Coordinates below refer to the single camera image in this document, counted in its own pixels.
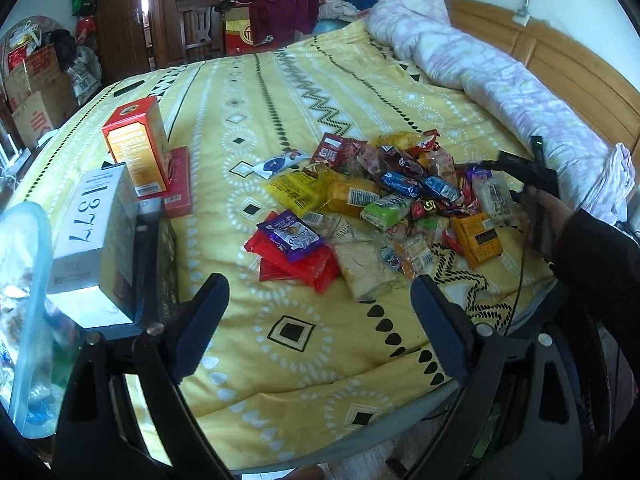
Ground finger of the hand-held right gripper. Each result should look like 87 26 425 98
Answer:
481 159 530 184
497 149 541 168

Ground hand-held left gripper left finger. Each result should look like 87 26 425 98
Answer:
52 272 236 480

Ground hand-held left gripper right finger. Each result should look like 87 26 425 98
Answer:
400 275 586 480

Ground pile of mixed snacks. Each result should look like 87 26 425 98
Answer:
264 130 519 302

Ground red snack packet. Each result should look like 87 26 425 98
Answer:
259 244 341 294

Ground purple snack packet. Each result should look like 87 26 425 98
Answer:
256 210 327 264

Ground clear blue plastic container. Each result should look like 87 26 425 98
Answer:
0 202 55 440

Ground person's right forearm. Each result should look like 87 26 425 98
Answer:
550 207 640 322

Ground person's right hand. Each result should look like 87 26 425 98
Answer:
541 193 577 264

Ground black appliance box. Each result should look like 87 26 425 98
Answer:
100 202 182 328

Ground pink white quilt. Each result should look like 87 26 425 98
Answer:
365 0 636 227

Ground wooden headboard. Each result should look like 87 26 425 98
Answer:
445 0 640 161

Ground flat red box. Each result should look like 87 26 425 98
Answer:
162 146 194 220

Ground white printed carton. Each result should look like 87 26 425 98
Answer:
47 162 142 324

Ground blue white snack packet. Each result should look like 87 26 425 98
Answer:
251 152 311 180

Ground orange red tea box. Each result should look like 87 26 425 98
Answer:
101 96 172 200

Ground yellow patterned bed sheet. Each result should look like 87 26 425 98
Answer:
10 25 566 472

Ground red printed cardboard box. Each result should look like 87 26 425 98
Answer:
11 90 79 149

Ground white plastic bag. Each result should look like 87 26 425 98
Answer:
67 47 104 102

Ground maroon garment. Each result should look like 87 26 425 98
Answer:
230 0 322 49

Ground red gold gift box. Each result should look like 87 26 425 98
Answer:
225 7 266 56

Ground dark wooden chair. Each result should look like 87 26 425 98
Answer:
175 0 237 64

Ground brown cardboard box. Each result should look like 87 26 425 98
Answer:
4 44 64 106

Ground wooden door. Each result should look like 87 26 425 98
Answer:
87 0 152 82

